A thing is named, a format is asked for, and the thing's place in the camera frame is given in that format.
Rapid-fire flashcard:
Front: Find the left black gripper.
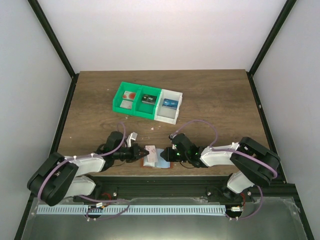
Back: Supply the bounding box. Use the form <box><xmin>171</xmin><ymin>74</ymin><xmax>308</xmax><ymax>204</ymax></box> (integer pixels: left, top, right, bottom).
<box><xmin>113</xmin><ymin>143</ymin><xmax>150</xmax><ymax>163</ymax></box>

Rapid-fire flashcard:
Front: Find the brown leather card holder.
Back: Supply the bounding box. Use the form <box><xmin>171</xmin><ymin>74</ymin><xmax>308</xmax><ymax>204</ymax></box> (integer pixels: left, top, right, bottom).
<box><xmin>142</xmin><ymin>148</ymin><xmax>173</xmax><ymax>169</ymax></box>

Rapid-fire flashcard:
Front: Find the white red credit card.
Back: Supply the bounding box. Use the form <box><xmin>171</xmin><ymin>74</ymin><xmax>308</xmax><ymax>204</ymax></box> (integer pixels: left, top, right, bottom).
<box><xmin>119</xmin><ymin>100</ymin><xmax>133</xmax><ymax>110</ymax></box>
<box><xmin>145</xmin><ymin>145</ymin><xmax>158</xmax><ymax>163</ymax></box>

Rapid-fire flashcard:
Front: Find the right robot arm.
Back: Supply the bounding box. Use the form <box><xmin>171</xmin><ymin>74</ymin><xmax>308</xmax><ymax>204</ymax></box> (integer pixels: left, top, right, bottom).
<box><xmin>160</xmin><ymin>133</ymin><xmax>281</xmax><ymax>202</ymax></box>

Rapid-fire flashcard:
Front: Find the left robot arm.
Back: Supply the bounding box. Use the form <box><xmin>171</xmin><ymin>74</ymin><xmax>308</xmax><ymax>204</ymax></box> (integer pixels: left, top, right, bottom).
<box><xmin>27</xmin><ymin>131</ymin><xmax>149</xmax><ymax>207</ymax></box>

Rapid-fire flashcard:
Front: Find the blue VIP card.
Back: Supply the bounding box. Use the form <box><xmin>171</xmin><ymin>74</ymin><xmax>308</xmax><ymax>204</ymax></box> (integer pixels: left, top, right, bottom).
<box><xmin>162</xmin><ymin>98</ymin><xmax>179</xmax><ymax>110</ymax></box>

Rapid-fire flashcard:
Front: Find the black card in bin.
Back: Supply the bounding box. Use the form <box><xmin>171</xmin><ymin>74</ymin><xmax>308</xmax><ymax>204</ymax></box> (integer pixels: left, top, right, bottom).
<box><xmin>141</xmin><ymin>94</ymin><xmax>157</xmax><ymax>105</ymax></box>

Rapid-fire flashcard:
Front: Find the white storage bin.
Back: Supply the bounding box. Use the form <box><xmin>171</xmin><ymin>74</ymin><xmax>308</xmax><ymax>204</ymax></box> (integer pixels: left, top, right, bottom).
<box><xmin>154</xmin><ymin>89</ymin><xmax>183</xmax><ymax>125</ymax></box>

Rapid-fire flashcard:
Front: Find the middle green storage bin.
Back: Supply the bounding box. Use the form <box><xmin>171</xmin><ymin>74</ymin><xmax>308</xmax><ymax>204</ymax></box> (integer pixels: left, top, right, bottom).
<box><xmin>132</xmin><ymin>85</ymin><xmax>162</xmax><ymax>120</ymax></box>

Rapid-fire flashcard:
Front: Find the green storage bin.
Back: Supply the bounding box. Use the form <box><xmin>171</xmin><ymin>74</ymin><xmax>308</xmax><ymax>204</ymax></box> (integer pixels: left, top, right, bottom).
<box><xmin>132</xmin><ymin>85</ymin><xmax>162</xmax><ymax>120</ymax></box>
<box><xmin>112</xmin><ymin>82</ymin><xmax>141</xmax><ymax>116</ymax></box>

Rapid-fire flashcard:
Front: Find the left green storage bin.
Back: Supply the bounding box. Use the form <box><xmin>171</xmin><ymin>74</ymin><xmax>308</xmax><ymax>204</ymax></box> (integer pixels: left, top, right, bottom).
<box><xmin>112</xmin><ymin>82</ymin><xmax>141</xmax><ymax>116</ymax></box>

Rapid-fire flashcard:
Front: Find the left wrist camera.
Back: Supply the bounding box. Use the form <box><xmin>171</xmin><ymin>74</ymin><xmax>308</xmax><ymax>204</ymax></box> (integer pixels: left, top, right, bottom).
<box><xmin>126</xmin><ymin>132</ymin><xmax>138</xmax><ymax>148</ymax></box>

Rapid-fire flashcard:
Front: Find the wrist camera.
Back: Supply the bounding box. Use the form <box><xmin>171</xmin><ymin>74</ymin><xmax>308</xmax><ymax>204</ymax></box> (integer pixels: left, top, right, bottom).
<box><xmin>168</xmin><ymin>134</ymin><xmax>177</xmax><ymax>141</ymax></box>
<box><xmin>126</xmin><ymin>132</ymin><xmax>138</xmax><ymax>148</ymax></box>

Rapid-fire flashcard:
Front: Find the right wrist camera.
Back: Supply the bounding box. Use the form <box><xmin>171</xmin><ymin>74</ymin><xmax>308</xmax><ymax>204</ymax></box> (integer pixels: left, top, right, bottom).
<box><xmin>168</xmin><ymin>134</ymin><xmax>177</xmax><ymax>141</ymax></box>

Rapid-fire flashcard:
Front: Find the black aluminium frame rail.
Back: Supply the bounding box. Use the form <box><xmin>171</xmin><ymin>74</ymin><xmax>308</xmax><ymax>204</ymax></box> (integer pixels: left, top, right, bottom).
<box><xmin>72</xmin><ymin>176</ymin><xmax>296</xmax><ymax>203</ymax></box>

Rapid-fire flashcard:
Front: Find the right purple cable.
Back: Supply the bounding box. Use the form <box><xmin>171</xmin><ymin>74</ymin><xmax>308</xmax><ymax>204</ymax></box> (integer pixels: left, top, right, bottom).
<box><xmin>171</xmin><ymin>120</ymin><xmax>279</xmax><ymax>178</ymax></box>

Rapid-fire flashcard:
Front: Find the purple cable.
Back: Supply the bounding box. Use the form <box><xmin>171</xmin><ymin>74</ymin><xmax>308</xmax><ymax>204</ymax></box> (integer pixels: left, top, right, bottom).
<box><xmin>171</xmin><ymin>120</ymin><xmax>279</xmax><ymax>178</ymax></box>
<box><xmin>37</xmin><ymin>121</ymin><xmax>126</xmax><ymax>201</ymax></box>

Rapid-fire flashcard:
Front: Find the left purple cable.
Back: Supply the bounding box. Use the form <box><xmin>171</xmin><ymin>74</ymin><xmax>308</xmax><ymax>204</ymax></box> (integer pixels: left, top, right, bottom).
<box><xmin>37</xmin><ymin>121</ymin><xmax>126</xmax><ymax>201</ymax></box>

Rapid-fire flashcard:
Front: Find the light blue slotted cable duct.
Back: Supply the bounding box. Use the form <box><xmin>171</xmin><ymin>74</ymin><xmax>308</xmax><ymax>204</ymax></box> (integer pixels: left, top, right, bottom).
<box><xmin>36</xmin><ymin>204</ymin><xmax>226</xmax><ymax>216</ymax></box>

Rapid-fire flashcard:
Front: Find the left black frame post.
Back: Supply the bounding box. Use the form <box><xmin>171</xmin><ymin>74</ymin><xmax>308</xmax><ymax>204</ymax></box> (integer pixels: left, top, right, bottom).
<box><xmin>26</xmin><ymin>0</ymin><xmax>77</xmax><ymax>79</ymax></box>

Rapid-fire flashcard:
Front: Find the black frame post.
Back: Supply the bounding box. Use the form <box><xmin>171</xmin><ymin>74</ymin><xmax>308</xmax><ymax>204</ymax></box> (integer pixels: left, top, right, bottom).
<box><xmin>248</xmin><ymin>0</ymin><xmax>298</xmax><ymax>76</ymax></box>
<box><xmin>26</xmin><ymin>0</ymin><xmax>77</xmax><ymax>79</ymax></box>

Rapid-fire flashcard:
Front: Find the right black frame post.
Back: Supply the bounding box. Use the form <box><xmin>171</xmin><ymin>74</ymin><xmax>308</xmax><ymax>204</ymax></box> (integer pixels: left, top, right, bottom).
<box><xmin>248</xmin><ymin>0</ymin><xmax>298</xmax><ymax>76</ymax></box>

